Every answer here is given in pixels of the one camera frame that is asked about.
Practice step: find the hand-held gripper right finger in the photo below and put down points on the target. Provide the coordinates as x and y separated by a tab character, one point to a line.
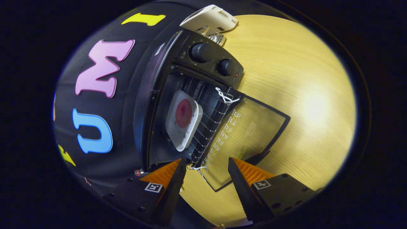
241	194

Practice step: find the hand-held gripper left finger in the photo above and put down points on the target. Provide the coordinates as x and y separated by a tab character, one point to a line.
175	194

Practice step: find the white square plate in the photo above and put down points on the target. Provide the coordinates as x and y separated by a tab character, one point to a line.
182	138

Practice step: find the pink ham slice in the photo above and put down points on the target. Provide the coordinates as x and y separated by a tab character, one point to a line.
183	113

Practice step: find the black toaster oven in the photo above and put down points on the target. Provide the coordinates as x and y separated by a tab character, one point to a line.
210	63

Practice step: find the white pop-up toaster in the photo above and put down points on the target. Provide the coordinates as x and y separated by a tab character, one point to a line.
210	16

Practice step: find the black backdrop cloth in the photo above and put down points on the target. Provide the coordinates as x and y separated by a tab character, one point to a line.
127	95

